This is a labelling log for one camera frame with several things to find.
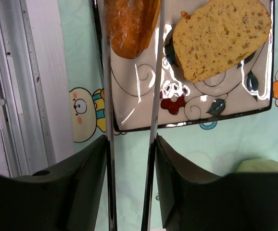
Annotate metal kitchen tongs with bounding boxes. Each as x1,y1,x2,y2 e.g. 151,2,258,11
101,0,165,231

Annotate light green placemat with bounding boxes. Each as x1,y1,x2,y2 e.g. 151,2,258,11
58,0,278,231

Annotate pale yellow mug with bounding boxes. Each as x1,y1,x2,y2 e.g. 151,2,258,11
236,158,278,173

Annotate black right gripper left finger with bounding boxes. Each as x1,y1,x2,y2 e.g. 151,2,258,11
0,136,107,231

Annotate yellow bread slice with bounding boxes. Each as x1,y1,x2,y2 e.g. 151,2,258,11
173,0,271,83

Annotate brown oblong bread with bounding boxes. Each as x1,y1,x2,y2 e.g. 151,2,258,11
104,0,161,59

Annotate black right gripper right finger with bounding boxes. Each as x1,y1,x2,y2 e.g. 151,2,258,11
156,136,278,231

